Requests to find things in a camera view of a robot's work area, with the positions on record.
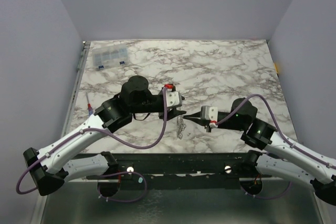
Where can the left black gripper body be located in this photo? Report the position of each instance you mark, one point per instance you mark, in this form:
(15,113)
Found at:
(154,103)

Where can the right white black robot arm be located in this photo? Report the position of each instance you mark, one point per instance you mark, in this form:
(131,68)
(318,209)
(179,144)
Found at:
(274,154)

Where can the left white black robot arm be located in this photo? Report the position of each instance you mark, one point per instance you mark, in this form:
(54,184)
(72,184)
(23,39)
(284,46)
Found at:
(50,167)

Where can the clear plastic compartment box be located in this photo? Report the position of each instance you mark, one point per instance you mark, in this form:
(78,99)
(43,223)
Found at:
(110,57)

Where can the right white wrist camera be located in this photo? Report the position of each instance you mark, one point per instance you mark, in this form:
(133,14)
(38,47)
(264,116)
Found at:
(209,114)

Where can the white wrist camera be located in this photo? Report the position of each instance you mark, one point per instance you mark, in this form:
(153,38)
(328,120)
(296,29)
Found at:
(209,114)
(173,99)

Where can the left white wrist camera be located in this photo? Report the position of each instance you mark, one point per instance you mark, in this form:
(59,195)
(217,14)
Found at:
(173,99)

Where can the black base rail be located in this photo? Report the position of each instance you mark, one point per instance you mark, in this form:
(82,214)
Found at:
(191,171)

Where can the blue red handled screwdriver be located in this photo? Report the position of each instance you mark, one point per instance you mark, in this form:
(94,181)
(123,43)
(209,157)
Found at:
(89,107)

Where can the left aluminium side rail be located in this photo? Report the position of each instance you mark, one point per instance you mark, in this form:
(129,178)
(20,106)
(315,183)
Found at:
(73,98)

